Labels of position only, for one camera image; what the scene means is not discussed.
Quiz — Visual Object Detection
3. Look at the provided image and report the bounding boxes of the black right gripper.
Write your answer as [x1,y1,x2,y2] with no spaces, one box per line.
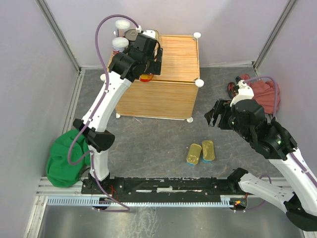
[204,98,253,142]

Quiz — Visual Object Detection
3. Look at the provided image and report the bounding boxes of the red oval tin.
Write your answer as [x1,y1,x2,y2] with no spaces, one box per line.
[150,30,159,41]
[139,74,154,82]

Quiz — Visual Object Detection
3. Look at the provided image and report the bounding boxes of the dark blue round can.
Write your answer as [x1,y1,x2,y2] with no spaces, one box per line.
[124,29,138,45]

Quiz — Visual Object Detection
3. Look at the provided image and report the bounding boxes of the tall white-lid can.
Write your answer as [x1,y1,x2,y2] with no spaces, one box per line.
[115,19,131,37]
[111,37,129,55]

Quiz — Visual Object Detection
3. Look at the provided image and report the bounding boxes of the gold rectangular tin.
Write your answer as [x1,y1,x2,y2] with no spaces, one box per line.
[186,143,202,166]
[202,140,215,163]

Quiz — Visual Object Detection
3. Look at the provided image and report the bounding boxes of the wooden cube cabinet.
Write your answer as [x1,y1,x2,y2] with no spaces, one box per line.
[115,32,204,123]

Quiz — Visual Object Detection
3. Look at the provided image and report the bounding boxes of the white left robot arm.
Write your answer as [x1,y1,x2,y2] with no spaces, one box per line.
[73,30,163,193]

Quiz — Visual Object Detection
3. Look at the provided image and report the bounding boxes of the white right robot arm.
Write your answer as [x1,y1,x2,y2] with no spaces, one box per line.
[204,99,317,232]

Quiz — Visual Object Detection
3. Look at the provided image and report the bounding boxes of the red cloth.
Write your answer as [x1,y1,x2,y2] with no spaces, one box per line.
[227,74,280,116]

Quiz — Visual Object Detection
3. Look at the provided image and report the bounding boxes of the green cloth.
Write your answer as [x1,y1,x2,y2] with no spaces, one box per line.
[46,129,91,188]

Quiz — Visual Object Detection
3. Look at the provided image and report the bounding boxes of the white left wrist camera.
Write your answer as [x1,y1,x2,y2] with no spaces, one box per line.
[135,25,156,39]

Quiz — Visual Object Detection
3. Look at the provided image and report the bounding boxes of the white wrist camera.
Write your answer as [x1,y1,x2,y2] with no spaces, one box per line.
[230,80,254,107]
[135,25,156,39]

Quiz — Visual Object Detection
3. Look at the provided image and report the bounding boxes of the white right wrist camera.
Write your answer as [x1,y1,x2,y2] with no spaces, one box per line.
[230,80,254,107]

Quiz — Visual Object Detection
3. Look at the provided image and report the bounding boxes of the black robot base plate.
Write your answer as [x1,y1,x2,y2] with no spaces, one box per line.
[81,176,258,202]

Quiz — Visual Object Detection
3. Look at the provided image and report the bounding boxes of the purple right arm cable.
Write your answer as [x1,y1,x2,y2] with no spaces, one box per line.
[235,75,317,213]

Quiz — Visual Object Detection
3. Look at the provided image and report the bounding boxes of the light blue cable duct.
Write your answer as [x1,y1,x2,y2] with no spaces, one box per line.
[46,194,247,207]

